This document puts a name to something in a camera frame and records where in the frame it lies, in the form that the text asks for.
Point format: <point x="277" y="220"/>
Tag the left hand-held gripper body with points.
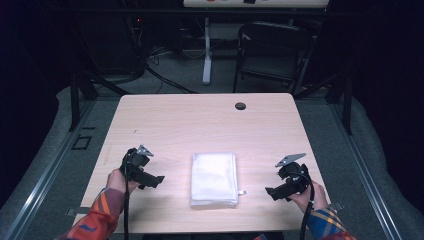
<point x="135" y="163"/>

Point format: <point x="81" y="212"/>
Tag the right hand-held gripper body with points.
<point x="295" y="176"/>

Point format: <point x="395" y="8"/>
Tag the white cloth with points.
<point x="213" y="180"/>

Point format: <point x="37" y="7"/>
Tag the person's left hand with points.
<point x="116" y="181"/>

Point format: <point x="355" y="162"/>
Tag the person's right hand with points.
<point x="315" y="198"/>

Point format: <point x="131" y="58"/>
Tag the grey tape piece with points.
<point x="78" y="211"/>
<point x="337" y="205"/>

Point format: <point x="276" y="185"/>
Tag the black metal stand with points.
<point x="347" y="103"/>
<point x="75" y="100"/>

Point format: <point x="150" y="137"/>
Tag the black table grommet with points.
<point x="240" y="106"/>

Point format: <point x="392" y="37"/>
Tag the black folding chair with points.
<point x="273" y="50"/>

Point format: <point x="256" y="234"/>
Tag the white table leg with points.
<point x="207" y="56"/>

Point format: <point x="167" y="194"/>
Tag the white background table top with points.
<point x="256" y="3"/>

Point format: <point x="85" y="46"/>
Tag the metal floor rail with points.
<point x="43" y="180"/>
<point x="363" y="170"/>

